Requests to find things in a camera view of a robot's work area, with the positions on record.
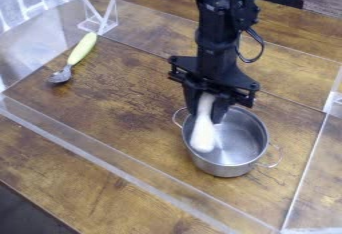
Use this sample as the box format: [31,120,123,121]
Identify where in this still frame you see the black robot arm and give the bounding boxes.
[168,0,263,123]

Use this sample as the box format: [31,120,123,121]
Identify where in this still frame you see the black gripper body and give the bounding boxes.
[168,40,260,108]

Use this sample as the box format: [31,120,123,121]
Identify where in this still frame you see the plush mushroom brown cap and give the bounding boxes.
[190,93,215,153]

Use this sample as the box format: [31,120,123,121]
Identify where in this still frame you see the spoon with yellow handle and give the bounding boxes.
[48,32,97,84]

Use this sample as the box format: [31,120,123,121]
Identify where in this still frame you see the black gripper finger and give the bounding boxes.
[211,93,235,124]
[183,81,203,115]

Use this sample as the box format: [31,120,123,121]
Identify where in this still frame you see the silver metal pot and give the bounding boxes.
[172,106,283,178]

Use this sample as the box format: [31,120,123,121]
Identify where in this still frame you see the clear acrylic right panel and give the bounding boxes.
[280,67,342,234]

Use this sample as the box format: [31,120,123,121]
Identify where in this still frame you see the clear acrylic front barrier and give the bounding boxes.
[0,93,280,234]

